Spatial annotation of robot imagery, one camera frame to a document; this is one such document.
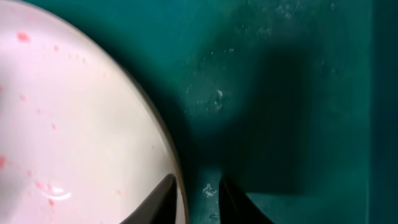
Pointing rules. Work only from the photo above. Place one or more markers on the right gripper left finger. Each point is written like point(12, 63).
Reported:
point(159, 207)

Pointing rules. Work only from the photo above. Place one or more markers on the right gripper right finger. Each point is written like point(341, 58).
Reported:
point(236, 207)

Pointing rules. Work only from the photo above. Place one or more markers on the white pink plate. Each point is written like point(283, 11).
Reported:
point(80, 141)

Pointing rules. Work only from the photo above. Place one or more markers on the teal plastic tray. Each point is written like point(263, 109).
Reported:
point(295, 100)

